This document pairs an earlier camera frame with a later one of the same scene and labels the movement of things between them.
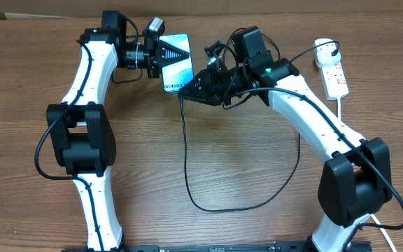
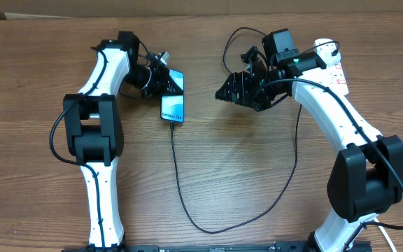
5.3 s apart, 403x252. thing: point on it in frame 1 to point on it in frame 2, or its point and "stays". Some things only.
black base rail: [279, 247] stays
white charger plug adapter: [322, 53] stays
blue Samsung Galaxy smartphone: [176, 75] to [172, 106]
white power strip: [334, 81] stays
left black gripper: [155, 47] to [162, 79]
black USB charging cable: [335, 53] to [172, 127]
